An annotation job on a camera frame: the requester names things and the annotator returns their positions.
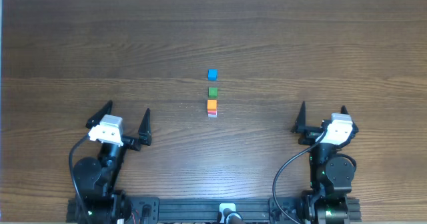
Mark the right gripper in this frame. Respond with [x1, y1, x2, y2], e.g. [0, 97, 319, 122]
[291, 101, 360, 147]

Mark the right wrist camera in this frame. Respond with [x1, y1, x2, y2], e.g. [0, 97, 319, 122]
[320, 113, 354, 146]

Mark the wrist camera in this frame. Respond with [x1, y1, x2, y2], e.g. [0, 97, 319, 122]
[320, 113, 354, 146]
[87, 114, 124, 147]

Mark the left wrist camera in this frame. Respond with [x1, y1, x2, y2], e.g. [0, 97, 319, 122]
[87, 114, 124, 147]

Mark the mounting rail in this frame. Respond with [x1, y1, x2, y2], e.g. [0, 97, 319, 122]
[66, 197, 362, 224]

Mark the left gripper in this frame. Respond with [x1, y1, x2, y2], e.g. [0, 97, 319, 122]
[85, 100, 153, 152]

